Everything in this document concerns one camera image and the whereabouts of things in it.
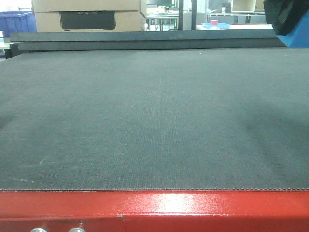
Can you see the cardboard box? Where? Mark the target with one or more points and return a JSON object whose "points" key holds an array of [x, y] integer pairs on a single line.
{"points": [[90, 21], [88, 5]]}

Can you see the black vertical post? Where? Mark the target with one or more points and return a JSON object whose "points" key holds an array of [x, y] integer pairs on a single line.
{"points": [[180, 20]]}

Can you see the upper cardboard box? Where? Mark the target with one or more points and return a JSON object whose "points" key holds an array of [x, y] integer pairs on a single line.
{"points": [[88, 5]]}

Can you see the small blue tray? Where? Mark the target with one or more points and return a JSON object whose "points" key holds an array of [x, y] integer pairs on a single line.
{"points": [[217, 26]]}

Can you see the dark far conveyor rail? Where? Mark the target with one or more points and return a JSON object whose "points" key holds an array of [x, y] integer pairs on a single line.
{"points": [[167, 40]]}

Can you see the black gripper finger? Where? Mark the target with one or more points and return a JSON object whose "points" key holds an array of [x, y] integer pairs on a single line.
{"points": [[284, 15]]}

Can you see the blue crate far left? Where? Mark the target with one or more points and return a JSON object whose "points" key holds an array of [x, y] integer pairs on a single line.
{"points": [[17, 22]]}

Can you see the red block in tray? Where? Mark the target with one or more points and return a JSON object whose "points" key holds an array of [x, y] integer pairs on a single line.
{"points": [[214, 22]]}

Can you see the red conveyor frame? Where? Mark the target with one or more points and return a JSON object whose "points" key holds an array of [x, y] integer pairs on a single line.
{"points": [[155, 211]]}

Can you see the silver bolt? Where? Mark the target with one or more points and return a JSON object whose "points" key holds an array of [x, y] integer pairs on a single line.
{"points": [[39, 230], [77, 229]]}

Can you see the lower cardboard box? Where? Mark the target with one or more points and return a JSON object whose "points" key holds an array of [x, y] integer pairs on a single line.
{"points": [[90, 21]]}

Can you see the blue stud block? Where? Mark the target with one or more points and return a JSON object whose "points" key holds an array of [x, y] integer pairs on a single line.
{"points": [[299, 36]]}

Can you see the dark conveyor belt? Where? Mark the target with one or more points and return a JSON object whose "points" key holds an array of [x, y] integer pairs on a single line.
{"points": [[214, 119]]}

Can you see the silver bolt right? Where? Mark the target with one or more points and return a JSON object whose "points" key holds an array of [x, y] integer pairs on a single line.
{"points": [[77, 229]]}

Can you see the silver bolt left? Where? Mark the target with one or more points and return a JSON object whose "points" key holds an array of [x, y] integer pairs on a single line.
{"points": [[39, 230]]}

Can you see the white wire shelf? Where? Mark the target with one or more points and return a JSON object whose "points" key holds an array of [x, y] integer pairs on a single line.
{"points": [[237, 18]]}

